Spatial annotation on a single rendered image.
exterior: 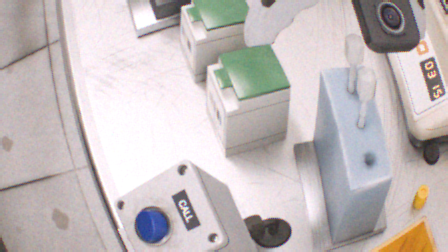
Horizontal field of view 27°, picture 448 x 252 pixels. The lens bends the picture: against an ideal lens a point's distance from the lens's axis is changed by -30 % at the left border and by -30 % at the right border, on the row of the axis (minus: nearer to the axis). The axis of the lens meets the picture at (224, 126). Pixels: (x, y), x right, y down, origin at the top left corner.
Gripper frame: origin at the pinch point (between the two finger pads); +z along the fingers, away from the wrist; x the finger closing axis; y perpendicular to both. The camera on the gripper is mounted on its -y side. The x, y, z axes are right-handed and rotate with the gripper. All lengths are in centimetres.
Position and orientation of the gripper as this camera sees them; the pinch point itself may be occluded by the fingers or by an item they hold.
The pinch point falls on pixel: (354, 48)
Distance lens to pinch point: 78.0
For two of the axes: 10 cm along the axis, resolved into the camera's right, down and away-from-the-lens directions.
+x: -9.8, 1.5, -1.3
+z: -0.2, 5.4, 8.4
